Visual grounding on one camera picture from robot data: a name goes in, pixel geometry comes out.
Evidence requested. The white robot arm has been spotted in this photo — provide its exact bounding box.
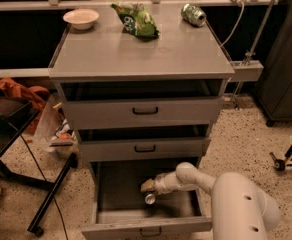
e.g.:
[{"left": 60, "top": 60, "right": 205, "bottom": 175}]
[{"left": 140, "top": 162, "right": 281, "bottom": 240}]

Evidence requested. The dark grey cabinet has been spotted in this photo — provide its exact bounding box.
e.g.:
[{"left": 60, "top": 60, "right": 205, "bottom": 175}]
[{"left": 254, "top": 0, "right": 292, "bottom": 127}]

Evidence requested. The grey bottom drawer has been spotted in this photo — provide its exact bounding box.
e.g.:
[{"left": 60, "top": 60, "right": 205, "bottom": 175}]
[{"left": 82, "top": 158, "right": 212, "bottom": 240}]

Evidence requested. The black floor cable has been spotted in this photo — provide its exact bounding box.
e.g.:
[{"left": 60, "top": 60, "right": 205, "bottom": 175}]
[{"left": 19, "top": 133, "right": 69, "bottom": 240}]

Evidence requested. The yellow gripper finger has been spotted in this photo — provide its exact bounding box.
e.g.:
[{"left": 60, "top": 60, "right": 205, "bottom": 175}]
[{"left": 140, "top": 179, "right": 155, "bottom": 193}]

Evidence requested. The metal pole stand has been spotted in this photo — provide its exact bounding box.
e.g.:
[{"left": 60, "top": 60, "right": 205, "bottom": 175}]
[{"left": 230, "top": 0, "right": 283, "bottom": 110}]

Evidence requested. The green soda can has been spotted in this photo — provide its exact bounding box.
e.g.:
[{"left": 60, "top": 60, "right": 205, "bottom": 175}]
[{"left": 181, "top": 3, "right": 206, "bottom": 27}]

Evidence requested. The silver redbull can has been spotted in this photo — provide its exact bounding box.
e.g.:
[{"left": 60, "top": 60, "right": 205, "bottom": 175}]
[{"left": 144, "top": 192, "right": 156, "bottom": 205}]

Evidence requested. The orange cloth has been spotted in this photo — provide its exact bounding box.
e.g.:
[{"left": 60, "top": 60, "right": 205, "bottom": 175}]
[{"left": 0, "top": 78, "right": 50, "bottom": 134}]

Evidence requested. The white ceramic bowl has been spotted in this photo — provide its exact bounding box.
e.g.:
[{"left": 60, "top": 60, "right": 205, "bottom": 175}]
[{"left": 63, "top": 9, "right": 99, "bottom": 30}]

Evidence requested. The green chip bag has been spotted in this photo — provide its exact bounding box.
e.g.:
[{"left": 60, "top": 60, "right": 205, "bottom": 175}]
[{"left": 111, "top": 3, "right": 160, "bottom": 38}]

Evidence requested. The white cable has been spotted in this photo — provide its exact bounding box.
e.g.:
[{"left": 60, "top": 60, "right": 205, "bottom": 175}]
[{"left": 219, "top": 1, "right": 246, "bottom": 48}]

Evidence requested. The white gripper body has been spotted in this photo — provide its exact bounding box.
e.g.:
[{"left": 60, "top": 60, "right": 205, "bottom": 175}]
[{"left": 154, "top": 172, "right": 178, "bottom": 195}]

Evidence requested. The grey top drawer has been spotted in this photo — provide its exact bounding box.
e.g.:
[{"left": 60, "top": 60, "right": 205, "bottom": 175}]
[{"left": 61, "top": 80, "right": 222, "bottom": 130}]

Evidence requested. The clear plastic bag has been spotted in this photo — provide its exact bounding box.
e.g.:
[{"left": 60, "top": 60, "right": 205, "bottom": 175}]
[{"left": 33, "top": 92, "right": 79, "bottom": 156}]

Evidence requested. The grey drawer cabinet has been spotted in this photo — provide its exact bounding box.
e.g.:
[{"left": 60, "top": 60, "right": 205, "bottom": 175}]
[{"left": 47, "top": 1, "right": 235, "bottom": 240}]

